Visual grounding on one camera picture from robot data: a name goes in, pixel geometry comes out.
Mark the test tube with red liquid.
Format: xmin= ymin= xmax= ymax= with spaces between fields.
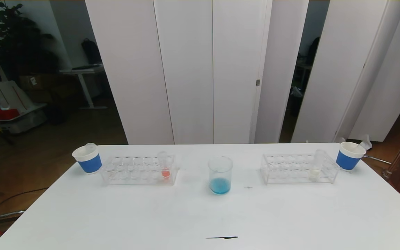
xmin=158 ymin=151 xmax=172 ymax=180

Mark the clear conical test tube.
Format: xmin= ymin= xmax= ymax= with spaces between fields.
xmin=355 ymin=135 xmax=372 ymax=150

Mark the clear plastic beaker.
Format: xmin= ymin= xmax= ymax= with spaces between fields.
xmin=208 ymin=156 xmax=234 ymax=195

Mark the clear acrylic tube rack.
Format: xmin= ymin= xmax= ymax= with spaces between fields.
xmin=101 ymin=153 xmax=180 ymax=186
xmin=260 ymin=153 xmax=340 ymax=184

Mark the test tube with yellowish liquid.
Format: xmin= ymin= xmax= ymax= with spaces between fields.
xmin=310 ymin=149 xmax=326 ymax=181

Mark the white folding screen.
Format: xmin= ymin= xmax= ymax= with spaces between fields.
xmin=291 ymin=0 xmax=400 ymax=150
xmin=84 ymin=0 xmax=310 ymax=144

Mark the blue white paper cup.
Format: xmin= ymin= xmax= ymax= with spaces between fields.
xmin=72 ymin=144 xmax=102 ymax=174
xmin=335 ymin=141 xmax=366 ymax=170

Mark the white desk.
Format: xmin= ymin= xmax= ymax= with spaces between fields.
xmin=59 ymin=65 xmax=107 ymax=109

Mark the black backpack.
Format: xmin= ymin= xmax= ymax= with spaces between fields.
xmin=81 ymin=37 xmax=102 ymax=65

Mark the dark office chair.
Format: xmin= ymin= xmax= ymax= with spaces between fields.
xmin=306 ymin=35 xmax=322 ymax=65

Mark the brown cardboard box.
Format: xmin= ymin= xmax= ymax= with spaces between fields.
xmin=18 ymin=73 xmax=53 ymax=102

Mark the white machine base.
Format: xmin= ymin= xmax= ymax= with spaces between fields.
xmin=0 ymin=80 xmax=48 ymax=135

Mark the green potted plant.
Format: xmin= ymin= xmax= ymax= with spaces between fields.
xmin=0 ymin=0 xmax=59 ymax=75

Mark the metal chair base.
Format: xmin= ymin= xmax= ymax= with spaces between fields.
xmin=0 ymin=187 xmax=26 ymax=243

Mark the black floor cable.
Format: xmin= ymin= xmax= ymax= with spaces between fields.
xmin=0 ymin=187 xmax=49 ymax=216

